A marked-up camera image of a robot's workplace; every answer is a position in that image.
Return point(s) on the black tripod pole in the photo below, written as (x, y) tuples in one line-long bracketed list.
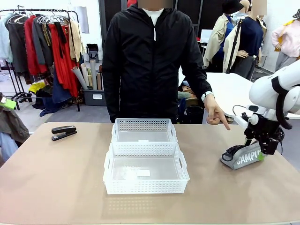
[(234, 47)]

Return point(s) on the person left hand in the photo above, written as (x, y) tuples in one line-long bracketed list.
[(214, 112)]

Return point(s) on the tall grey paper roll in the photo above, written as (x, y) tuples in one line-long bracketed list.
[(93, 75)]

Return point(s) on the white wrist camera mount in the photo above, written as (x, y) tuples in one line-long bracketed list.
[(248, 118)]

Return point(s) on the dark blue cloth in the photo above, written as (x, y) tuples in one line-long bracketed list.
[(50, 106)]

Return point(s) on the grey storage bin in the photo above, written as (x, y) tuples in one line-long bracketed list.
[(93, 97)]

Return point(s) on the grey hanging jacket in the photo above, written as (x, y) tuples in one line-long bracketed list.
[(41, 44)]

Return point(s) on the black metal clothes rack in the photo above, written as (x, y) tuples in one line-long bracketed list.
[(70, 58)]

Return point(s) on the black bag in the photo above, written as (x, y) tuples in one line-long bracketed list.
[(92, 52)]

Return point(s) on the beige paper roll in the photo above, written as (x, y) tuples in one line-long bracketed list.
[(84, 75)]

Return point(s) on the black bucket hat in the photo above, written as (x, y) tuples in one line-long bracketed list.
[(232, 7)]

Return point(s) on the white background table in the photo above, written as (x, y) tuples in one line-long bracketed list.
[(232, 89)]

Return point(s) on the yellow cloth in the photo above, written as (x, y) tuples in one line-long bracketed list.
[(36, 87)]

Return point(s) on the beige hanging garment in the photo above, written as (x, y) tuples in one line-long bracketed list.
[(75, 42)]

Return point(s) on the red hanging jacket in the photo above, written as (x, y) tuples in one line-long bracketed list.
[(32, 51)]

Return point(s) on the light blue jeans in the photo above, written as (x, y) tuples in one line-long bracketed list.
[(7, 147)]

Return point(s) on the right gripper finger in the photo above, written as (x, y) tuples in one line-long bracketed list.
[(249, 140), (268, 147)]

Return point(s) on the white t-shirt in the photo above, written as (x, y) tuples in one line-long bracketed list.
[(152, 14)]

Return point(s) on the black backpack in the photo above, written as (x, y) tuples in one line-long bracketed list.
[(194, 114)]

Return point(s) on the mannequin with beige coat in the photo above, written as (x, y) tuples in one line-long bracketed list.
[(218, 47)]

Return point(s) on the white perforated plastic basket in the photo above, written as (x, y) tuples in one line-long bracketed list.
[(143, 131), (145, 168)]

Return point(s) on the person torso black jacket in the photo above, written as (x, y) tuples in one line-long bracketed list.
[(150, 70)]

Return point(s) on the black stapler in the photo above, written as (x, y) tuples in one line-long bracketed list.
[(63, 133)]

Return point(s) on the black hanging scarf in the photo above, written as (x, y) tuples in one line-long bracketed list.
[(61, 37)]

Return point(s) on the grey jacket on chair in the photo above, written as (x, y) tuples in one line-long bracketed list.
[(11, 124)]

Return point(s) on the person left forearm black sleeve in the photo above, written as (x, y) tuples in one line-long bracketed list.
[(199, 77)]

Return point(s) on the mannequin with navy top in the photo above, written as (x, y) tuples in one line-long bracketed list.
[(252, 37)]

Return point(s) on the brown paper roll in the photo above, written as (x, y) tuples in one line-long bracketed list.
[(99, 80)]

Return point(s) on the person right forearm black sleeve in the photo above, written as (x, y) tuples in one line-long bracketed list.
[(112, 98)]

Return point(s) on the white wrist watch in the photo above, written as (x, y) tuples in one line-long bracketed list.
[(207, 95)]

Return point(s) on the light blue hanging garment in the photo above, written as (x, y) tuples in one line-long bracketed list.
[(4, 39)]

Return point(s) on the dark grey hanging coat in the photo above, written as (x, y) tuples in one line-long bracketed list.
[(17, 47)]

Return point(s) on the white wall poster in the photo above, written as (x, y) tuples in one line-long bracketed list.
[(84, 20)]

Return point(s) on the long red dress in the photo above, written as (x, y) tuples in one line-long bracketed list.
[(64, 70)]

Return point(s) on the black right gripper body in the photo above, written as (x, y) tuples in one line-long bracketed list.
[(264, 127)]

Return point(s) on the mannequin with pink sweater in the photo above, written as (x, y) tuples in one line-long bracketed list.
[(289, 39)]

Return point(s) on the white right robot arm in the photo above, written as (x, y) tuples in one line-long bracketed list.
[(264, 89)]

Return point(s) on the grey zippered pencil case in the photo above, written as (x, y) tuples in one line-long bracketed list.
[(243, 159)]

